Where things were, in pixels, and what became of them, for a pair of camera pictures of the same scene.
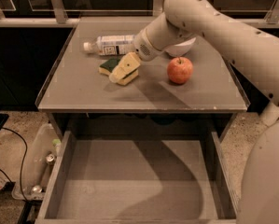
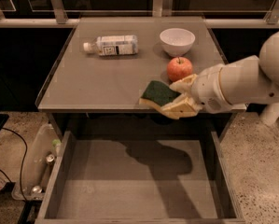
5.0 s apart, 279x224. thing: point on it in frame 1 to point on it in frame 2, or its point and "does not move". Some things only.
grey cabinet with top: (197, 91) does not move
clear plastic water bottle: (112, 45) does not move
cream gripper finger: (129, 63) to (181, 108)
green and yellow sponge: (107, 67) to (156, 93)
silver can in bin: (49, 159) does not move
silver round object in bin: (36, 189) does not move
